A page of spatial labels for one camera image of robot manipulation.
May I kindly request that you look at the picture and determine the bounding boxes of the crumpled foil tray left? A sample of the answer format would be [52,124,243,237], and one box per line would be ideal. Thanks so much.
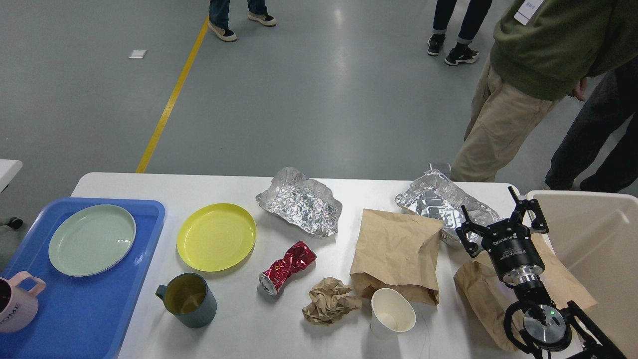
[256,167,342,238]

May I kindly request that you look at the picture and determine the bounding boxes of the dark teal mug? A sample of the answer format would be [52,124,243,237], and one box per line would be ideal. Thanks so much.
[156,273,217,329]

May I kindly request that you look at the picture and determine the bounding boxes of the pale green plate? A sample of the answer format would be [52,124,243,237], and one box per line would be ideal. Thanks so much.
[48,204,137,277]

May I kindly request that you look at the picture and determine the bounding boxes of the person dark trousers black sneakers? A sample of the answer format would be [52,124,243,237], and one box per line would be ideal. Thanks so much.
[427,0,493,67]

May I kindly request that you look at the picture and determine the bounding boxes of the crumpled foil tray right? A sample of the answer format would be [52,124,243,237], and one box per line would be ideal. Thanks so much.
[395,170,500,248]

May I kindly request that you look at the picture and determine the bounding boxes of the yellow plastic plate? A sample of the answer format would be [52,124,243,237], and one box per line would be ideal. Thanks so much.
[177,203,257,272]

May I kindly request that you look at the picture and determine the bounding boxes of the crumpled brown paper ball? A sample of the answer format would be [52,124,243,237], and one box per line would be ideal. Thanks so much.
[302,277,362,326]

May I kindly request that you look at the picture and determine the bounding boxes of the white paper cup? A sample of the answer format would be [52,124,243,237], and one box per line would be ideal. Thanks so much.
[370,288,416,339]

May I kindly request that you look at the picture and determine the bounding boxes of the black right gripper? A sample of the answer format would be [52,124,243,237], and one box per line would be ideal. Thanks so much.
[455,185,550,286]

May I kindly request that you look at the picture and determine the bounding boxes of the large brown paper bag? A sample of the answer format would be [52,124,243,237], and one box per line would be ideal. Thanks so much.
[349,209,444,305]

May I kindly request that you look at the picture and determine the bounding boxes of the white side table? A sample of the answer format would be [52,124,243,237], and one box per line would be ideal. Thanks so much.
[0,159,23,230]

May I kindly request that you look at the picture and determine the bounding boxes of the beige plastic bin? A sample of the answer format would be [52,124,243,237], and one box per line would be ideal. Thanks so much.
[526,190,638,359]

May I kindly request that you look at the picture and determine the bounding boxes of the brown paper bag right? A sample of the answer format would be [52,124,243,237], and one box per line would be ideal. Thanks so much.
[454,234,597,352]

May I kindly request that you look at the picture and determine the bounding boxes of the pink mug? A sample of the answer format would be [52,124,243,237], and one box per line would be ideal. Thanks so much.
[0,271,46,333]

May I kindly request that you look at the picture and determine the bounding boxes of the blue plastic tray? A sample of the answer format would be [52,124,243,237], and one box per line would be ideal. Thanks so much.
[0,197,165,359]

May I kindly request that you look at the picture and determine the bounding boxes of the crushed red can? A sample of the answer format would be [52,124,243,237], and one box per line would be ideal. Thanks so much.
[258,241,317,296]

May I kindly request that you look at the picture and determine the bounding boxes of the person blue jeans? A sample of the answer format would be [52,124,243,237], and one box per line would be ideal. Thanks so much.
[207,0,277,42]

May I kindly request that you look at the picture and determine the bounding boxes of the person grey trousers white sneakers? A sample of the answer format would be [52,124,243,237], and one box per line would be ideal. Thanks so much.
[544,57,638,193]

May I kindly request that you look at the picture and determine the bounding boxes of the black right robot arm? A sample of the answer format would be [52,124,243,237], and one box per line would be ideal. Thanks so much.
[456,186,625,359]

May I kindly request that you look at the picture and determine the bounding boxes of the person green sweater khaki trousers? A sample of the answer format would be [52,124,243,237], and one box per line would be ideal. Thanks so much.
[451,0,638,182]

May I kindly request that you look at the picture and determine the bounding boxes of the crumpled foil tray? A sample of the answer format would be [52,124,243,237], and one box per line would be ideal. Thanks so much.
[256,167,342,238]
[395,170,500,248]

